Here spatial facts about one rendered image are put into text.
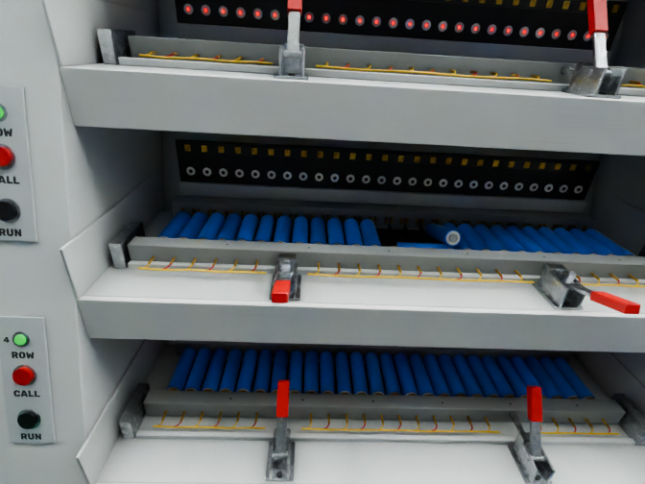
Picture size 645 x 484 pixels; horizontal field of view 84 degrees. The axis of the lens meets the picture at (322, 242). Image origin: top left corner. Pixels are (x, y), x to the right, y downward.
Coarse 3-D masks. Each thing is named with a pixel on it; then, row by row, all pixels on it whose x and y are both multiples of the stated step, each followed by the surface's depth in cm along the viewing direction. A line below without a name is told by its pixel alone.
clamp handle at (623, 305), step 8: (568, 280) 34; (576, 288) 32; (584, 288) 32; (592, 296) 30; (600, 296) 30; (608, 296) 29; (616, 296) 29; (608, 304) 29; (616, 304) 28; (624, 304) 27; (632, 304) 27; (624, 312) 27; (632, 312) 27
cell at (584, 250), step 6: (558, 228) 45; (558, 234) 45; (564, 234) 44; (570, 234) 44; (564, 240) 43; (570, 240) 43; (576, 240) 42; (576, 246) 42; (582, 246) 41; (582, 252) 41; (588, 252) 40; (594, 252) 40
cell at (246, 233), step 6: (246, 216) 43; (252, 216) 43; (246, 222) 42; (252, 222) 42; (240, 228) 41; (246, 228) 40; (252, 228) 41; (240, 234) 39; (246, 234) 39; (252, 234) 40; (246, 240) 38
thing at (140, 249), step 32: (160, 256) 36; (192, 256) 36; (224, 256) 36; (256, 256) 36; (320, 256) 36; (352, 256) 36; (384, 256) 36; (416, 256) 36; (448, 256) 36; (480, 256) 37; (512, 256) 37; (544, 256) 38; (576, 256) 38; (608, 256) 38; (640, 256) 39
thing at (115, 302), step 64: (192, 192) 47; (256, 192) 47; (320, 192) 47; (384, 192) 47; (64, 256) 29; (128, 256) 36; (128, 320) 32; (192, 320) 32; (256, 320) 33; (320, 320) 33; (384, 320) 33; (448, 320) 33; (512, 320) 33; (576, 320) 33; (640, 320) 34
